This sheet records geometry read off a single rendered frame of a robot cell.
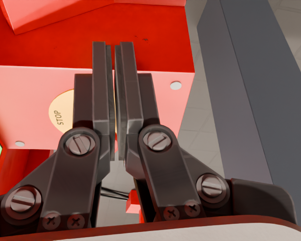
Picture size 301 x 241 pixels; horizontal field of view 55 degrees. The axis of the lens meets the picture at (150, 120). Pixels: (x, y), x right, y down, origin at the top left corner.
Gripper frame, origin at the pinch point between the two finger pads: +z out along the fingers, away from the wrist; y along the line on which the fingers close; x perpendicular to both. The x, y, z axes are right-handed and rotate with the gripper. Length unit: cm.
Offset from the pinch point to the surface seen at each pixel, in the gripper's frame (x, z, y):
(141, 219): -219, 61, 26
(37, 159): -131, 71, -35
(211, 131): -124, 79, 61
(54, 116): -9.9, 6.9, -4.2
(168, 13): -4.5, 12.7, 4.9
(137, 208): -219, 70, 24
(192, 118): -113, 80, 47
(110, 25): -4.6, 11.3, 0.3
